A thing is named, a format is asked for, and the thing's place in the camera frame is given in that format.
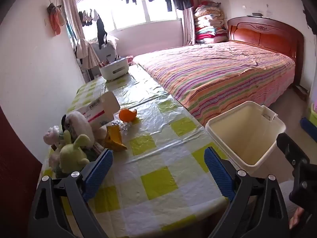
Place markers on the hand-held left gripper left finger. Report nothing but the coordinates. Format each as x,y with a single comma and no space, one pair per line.
99,171

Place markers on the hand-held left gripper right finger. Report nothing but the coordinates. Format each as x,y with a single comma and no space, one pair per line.
218,176

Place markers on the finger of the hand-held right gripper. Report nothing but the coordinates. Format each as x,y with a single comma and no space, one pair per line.
292,151

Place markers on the green rabbit plush toy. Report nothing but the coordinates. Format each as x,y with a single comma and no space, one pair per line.
71,153

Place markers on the yellow wrapper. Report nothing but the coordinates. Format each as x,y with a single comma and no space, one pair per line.
114,138

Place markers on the white plastic trash bin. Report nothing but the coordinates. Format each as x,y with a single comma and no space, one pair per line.
247,129

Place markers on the red white cardboard box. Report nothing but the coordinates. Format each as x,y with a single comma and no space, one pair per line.
99,109

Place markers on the person's right hand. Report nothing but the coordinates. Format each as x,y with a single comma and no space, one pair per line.
296,218

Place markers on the dark blue box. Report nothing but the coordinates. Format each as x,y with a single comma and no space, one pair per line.
309,125

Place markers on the green plastic bin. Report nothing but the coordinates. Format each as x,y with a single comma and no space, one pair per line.
311,117

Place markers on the crumpled clear wrapper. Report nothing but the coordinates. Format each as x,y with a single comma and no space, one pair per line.
118,126

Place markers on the brown cardboard box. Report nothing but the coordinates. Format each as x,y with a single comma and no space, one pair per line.
301,91

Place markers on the orange peel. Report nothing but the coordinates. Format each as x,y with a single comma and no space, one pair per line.
125,115

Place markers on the white desk organizer box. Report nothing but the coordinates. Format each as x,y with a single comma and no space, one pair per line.
115,70

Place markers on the bed with striped cover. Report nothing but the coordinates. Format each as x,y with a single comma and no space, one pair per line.
210,74

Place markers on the red cloth bundle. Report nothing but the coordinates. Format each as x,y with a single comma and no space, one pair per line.
128,59

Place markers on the wooden bed headboard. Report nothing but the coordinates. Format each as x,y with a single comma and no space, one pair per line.
267,37

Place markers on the white cabinet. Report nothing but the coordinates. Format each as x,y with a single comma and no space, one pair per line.
106,53

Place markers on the beige hanging garment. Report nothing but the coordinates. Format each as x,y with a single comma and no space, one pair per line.
84,52

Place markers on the white lace cloth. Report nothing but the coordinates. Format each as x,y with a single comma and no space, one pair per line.
112,41

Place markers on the blue hanging cloth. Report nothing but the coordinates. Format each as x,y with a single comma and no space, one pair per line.
70,33

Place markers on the small dark object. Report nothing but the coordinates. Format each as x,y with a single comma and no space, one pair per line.
257,14

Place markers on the black hanging garment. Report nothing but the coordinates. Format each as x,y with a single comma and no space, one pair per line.
101,29

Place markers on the striped curtain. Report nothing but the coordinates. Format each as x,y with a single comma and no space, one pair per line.
189,27

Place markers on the stack of folded blankets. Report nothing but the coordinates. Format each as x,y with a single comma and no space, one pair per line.
210,22

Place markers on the hanging underwear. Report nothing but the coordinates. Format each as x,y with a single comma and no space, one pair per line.
85,18

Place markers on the orange hanging cloth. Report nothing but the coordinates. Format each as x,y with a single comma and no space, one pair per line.
55,19

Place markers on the pink curtain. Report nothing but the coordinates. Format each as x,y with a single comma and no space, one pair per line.
73,12

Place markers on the window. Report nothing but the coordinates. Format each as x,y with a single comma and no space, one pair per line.
128,12

